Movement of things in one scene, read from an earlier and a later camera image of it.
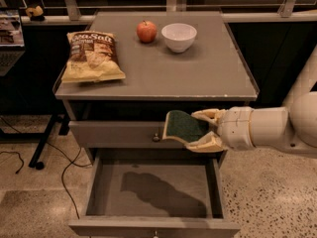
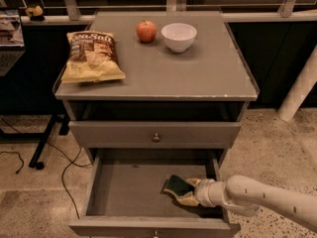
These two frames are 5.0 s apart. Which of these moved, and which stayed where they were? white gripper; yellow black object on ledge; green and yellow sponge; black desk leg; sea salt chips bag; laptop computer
Moved: white gripper; green and yellow sponge
Stayed: laptop computer; black desk leg; yellow black object on ledge; sea salt chips bag
